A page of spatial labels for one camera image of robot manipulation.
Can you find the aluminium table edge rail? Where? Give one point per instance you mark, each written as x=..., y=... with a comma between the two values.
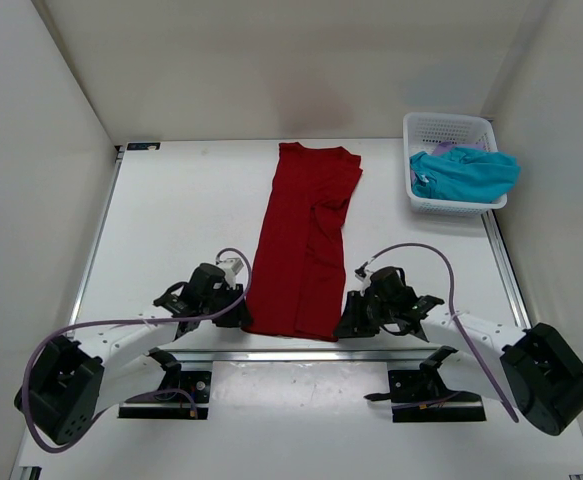
x=301, y=355

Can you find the purple t shirt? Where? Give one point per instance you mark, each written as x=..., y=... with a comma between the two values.
x=447, y=146

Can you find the left side aluminium rail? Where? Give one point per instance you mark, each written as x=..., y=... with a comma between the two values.
x=31, y=431

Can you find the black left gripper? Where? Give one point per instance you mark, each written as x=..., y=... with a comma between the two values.
x=237, y=317

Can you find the red t shirt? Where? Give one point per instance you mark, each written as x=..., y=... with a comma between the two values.
x=298, y=274

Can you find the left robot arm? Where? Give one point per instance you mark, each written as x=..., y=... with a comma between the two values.
x=78, y=374

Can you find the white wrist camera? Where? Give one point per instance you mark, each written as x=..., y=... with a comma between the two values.
x=363, y=275
x=231, y=268

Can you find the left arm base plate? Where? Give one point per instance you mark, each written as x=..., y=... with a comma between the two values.
x=188, y=400

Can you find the right side aluminium rail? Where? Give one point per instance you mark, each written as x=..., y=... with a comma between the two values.
x=506, y=271

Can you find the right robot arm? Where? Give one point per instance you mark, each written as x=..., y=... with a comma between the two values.
x=533, y=372

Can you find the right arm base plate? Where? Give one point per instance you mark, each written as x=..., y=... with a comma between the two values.
x=416, y=396

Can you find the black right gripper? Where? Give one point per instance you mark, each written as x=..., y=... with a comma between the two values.
x=353, y=324

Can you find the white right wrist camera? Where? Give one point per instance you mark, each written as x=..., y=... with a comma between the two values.
x=363, y=275

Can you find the white plastic basket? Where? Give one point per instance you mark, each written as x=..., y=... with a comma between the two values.
x=423, y=131

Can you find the teal t shirt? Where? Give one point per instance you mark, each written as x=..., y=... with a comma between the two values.
x=463, y=175

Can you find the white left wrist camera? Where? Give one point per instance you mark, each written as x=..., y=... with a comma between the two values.
x=231, y=268

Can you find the dark label sticker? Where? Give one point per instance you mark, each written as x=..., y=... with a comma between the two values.
x=143, y=146

